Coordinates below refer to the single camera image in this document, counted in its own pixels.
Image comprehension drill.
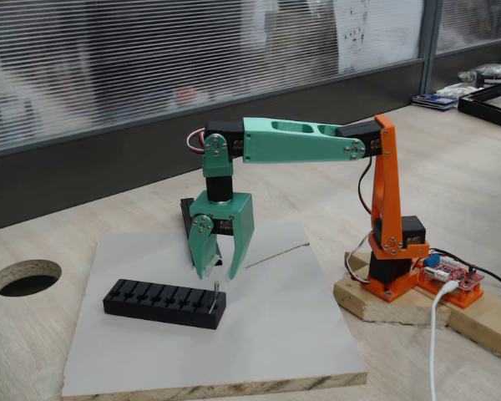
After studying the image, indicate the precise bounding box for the white packet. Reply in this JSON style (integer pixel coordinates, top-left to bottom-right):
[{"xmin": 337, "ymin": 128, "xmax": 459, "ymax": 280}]
[{"xmin": 436, "ymin": 82, "xmax": 468, "ymax": 99}]

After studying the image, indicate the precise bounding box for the white USB cable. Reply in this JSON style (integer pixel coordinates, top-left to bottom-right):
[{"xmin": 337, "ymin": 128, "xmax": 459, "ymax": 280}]
[{"xmin": 428, "ymin": 280, "xmax": 458, "ymax": 401}]

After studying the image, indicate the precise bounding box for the wrist servo wire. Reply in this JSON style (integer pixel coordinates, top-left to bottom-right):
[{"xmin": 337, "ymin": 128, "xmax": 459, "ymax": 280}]
[{"xmin": 186, "ymin": 129, "xmax": 208, "ymax": 158}]

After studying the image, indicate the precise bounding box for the blue card stack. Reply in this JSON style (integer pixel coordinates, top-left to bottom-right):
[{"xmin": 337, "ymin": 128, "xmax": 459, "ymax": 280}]
[{"xmin": 411, "ymin": 94, "xmax": 458, "ymax": 113}]

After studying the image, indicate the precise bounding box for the black power cable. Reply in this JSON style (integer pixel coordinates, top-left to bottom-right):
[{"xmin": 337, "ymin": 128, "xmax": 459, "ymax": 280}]
[{"xmin": 429, "ymin": 248, "xmax": 501, "ymax": 293}]

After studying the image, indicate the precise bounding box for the wooden base beam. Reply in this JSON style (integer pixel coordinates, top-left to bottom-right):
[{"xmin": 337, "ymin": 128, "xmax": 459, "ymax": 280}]
[{"xmin": 344, "ymin": 249, "xmax": 501, "ymax": 365}]

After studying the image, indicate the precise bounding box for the grey plywood board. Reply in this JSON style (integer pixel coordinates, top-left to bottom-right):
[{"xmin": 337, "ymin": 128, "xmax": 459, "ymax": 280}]
[{"xmin": 61, "ymin": 221, "xmax": 368, "ymax": 398}]

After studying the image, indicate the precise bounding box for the thin silver metal tool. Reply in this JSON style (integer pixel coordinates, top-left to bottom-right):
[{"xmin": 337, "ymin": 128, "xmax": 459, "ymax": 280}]
[{"xmin": 208, "ymin": 280, "xmax": 221, "ymax": 315}]

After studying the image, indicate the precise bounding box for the red controller board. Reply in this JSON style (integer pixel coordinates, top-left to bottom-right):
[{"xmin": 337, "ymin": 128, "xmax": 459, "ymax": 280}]
[{"xmin": 421, "ymin": 249, "xmax": 484, "ymax": 292}]

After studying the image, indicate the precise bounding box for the white paper poster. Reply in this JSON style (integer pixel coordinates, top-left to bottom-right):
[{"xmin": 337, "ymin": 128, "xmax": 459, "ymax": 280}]
[{"xmin": 336, "ymin": 0, "xmax": 425, "ymax": 75}]

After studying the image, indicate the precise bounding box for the base servo wire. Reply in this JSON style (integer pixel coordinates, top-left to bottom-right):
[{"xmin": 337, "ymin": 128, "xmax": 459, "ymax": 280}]
[{"xmin": 344, "ymin": 233, "xmax": 372, "ymax": 287}]

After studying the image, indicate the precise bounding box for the elbow servo wire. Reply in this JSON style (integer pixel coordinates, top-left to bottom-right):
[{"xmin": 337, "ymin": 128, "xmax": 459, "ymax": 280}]
[{"xmin": 357, "ymin": 160, "xmax": 377, "ymax": 219}]

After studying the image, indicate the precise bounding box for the black slotted holder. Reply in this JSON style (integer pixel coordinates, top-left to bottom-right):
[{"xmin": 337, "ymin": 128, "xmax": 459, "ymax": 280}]
[{"xmin": 103, "ymin": 278, "xmax": 227, "ymax": 331}]

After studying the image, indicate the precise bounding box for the clear bag of parts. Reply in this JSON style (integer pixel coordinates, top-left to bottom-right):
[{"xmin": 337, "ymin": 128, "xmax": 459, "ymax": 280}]
[{"xmin": 458, "ymin": 62, "xmax": 501, "ymax": 89}]

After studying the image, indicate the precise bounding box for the black aluminium profile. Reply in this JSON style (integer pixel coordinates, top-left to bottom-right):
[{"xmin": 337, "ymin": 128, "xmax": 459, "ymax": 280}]
[{"xmin": 180, "ymin": 198, "xmax": 223, "ymax": 271}]

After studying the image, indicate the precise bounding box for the black rectangular frame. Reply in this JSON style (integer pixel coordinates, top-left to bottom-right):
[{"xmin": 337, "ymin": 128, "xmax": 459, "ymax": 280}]
[{"xmin": 458, "ymin": 79, "xmax": 501, "ymax": 133}]

